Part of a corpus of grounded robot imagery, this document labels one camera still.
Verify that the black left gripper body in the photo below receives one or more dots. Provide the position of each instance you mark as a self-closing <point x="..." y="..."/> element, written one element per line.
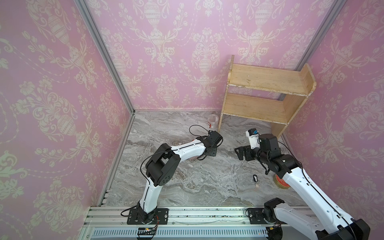
<point x="214" y="151"/>

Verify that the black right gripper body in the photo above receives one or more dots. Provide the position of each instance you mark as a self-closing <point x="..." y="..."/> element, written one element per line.
<point x="248" y="152"/>

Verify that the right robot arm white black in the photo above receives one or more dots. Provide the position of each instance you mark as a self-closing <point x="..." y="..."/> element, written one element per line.
<point x="332" y="223"/>

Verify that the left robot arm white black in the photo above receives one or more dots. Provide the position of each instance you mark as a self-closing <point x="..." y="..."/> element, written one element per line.
<point x="163" y="164"/>

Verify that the clear plastic cup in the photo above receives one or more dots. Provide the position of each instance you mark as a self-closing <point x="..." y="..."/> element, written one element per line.
<point x="213" y="122"/>

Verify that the red round tin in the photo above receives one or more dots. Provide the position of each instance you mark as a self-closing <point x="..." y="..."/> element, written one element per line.
<point x="280" y="183"/>

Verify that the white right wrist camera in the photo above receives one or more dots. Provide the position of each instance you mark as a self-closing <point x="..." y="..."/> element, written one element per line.
<point x="253" y="137"/>

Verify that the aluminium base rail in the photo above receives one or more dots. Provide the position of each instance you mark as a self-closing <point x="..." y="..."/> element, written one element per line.
<point x="200" y="223"/>

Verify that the aluminium corner post right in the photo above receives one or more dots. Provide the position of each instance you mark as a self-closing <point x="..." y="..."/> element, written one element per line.
<point x="308" y="33"/>

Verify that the aluminium corner post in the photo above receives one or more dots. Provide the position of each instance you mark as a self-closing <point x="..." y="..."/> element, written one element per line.
<point x="308" y="33"/>
<point x="101" y="46"/>

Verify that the aluminium corner post left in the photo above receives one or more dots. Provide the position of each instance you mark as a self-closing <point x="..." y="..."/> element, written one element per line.
<point x="101" y="46"/>

